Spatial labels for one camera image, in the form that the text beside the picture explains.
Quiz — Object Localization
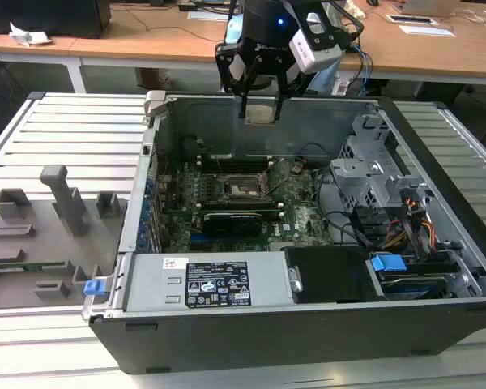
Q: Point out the black box on desk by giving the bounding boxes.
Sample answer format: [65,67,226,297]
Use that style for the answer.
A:
[0,0,113,40]

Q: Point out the black RAM slot row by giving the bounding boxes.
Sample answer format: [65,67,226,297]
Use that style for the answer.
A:
[197,155,273,174]
[197,201,285,222]

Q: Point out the small blue case latch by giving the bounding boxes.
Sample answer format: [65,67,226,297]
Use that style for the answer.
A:
[83,278,106,298]

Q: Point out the blue disk carrier handle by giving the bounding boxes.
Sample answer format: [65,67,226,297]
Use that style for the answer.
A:
[370,252,407,281]

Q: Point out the metal socket cover frame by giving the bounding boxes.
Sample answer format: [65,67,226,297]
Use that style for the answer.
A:
[261,157,295,195]

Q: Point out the black graphics card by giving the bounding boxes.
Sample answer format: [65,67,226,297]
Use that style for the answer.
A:
[202,210,265,240]

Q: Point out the green motherboard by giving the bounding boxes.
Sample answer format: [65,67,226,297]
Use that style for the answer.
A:
[156,156,337,253]

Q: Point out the black plastic shroud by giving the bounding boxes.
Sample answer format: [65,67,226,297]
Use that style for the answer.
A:
[285,245,386,305]

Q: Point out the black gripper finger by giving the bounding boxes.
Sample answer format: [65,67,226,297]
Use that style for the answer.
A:
[237,52,265,120]
[272,55,288,122]

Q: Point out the silver metal drive cage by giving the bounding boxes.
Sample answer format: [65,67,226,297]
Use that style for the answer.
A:
[330,113,431,212]

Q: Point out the blue cable bundle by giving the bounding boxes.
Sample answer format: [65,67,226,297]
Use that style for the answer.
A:
[346,38,376,88]

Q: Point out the white paper sheet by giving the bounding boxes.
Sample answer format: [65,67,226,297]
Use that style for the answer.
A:
[187,11,232,22]
[397,24,457,38]

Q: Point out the hard disk drive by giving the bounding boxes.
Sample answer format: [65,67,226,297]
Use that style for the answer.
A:
[378,274,447,301]

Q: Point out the grey parts rack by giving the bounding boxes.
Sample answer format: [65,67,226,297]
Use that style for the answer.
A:
[0,164,130,312]

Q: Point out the grey laptop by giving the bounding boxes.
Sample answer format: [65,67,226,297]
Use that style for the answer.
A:
[390,0,461,18]

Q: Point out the black rating label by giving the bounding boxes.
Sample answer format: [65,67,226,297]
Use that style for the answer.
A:
[185,261,253,308]

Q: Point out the coloured wire bundle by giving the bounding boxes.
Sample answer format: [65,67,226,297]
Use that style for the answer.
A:
[382,196,437,250]

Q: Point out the white flat tablet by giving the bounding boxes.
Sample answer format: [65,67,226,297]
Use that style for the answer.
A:
[385,14,435,26]

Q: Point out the CPU socket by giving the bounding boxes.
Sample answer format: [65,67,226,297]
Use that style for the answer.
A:
[220,172,275,204]

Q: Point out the grey power supply unit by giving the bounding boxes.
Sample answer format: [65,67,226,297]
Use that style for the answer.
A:
[125,250,293,313]

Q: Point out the grey case release handle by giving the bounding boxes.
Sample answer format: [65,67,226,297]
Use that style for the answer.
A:
[144,90,168,119]

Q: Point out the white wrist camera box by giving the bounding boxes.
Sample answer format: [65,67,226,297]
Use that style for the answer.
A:
[288,11,343,76]

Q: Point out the black open PC case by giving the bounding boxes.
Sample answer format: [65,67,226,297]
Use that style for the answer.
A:
[82,91,486,376]

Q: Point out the silver square CPU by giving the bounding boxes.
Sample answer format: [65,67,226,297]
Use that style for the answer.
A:
[245,104,277,126]

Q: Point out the crumpled white paper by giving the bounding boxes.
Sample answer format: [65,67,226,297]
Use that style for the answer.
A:
[8,21,53,48]

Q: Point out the brown cardboard box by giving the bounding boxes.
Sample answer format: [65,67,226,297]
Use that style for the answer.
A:
[134,66,173,91]

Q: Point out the green RAM stick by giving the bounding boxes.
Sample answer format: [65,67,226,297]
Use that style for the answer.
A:
[0,261,66,272]

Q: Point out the black internal cable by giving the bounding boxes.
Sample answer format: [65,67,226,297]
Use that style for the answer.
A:
[314,161,370,248]

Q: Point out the wooden desk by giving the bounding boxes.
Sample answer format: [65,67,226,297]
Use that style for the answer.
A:
[0,0,486,96]

